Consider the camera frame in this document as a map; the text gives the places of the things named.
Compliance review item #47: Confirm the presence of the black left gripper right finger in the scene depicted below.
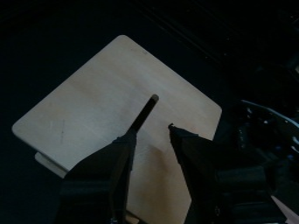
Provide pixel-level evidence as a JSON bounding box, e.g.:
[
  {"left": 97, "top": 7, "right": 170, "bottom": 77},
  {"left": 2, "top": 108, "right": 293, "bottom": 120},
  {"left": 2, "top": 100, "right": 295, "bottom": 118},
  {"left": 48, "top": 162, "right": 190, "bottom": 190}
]
[{"left": 166, "top": 123, "right": 234, "bottom": 224}]

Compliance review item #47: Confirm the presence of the light wooden drawer box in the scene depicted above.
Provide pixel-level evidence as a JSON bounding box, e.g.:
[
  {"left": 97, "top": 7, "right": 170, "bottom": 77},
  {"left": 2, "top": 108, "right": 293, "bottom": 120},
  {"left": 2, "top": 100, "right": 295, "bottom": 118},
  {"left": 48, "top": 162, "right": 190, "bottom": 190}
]
[{"left": 10, "top": 34, "right": 222, "bottom": 224}]

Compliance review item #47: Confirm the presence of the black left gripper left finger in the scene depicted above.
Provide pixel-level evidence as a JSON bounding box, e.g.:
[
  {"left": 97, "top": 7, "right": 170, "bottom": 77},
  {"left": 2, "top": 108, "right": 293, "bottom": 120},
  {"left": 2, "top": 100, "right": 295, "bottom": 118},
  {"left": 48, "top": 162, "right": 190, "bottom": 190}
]
[{"left": 53, "top": 94, "right": 160, "bottom": 224}]

